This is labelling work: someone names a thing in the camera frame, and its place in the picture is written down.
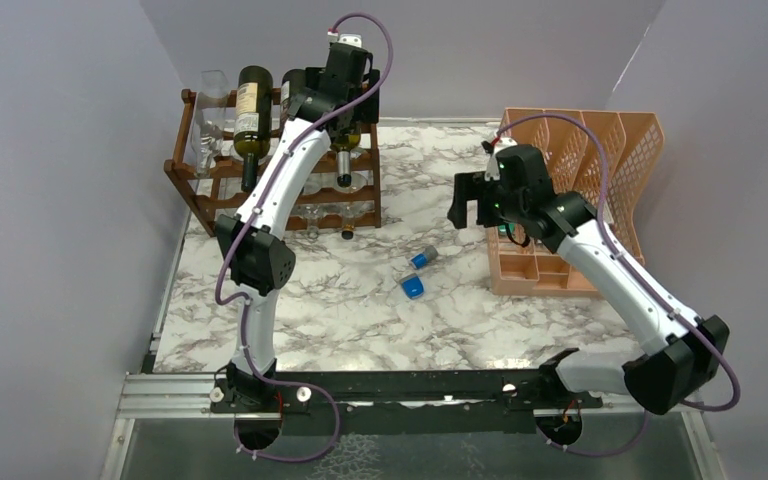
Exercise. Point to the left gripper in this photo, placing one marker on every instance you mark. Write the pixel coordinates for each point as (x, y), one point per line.
(365, 111)

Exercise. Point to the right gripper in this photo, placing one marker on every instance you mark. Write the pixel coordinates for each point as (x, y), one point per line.
(472, 186)

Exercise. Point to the green wine bottle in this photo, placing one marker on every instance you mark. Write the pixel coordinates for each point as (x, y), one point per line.
(343, 145)
(292, 82)
(253, 121)

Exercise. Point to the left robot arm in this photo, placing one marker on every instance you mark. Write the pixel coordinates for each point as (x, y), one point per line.
(255, 255)

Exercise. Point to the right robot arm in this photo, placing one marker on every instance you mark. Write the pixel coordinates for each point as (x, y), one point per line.
(681, 351)

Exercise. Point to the clear bottle lower right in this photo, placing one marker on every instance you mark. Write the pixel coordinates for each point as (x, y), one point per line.
(349, 213)

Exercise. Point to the wooden wine rack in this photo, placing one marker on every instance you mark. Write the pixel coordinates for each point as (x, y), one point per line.
(220, 190)

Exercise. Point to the clear bottle lower middle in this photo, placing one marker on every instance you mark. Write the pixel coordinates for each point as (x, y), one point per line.
(312, 216)

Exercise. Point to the clear glass bottle top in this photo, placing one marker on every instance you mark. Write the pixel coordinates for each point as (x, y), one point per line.
(209, 120)

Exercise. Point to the blue grey stamp cylinder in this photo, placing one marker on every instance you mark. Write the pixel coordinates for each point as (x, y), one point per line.
(424, 257)

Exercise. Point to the blue grey stamp cap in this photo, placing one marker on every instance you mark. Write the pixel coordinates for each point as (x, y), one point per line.
(412, 286)

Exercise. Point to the peach plastic file organizer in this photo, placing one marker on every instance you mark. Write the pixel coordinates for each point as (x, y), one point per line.
(569, 140)

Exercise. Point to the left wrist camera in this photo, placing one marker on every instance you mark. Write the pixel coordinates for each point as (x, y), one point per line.
(354, 40)

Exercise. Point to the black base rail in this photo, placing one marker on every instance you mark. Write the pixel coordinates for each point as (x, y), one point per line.
(397, 402)

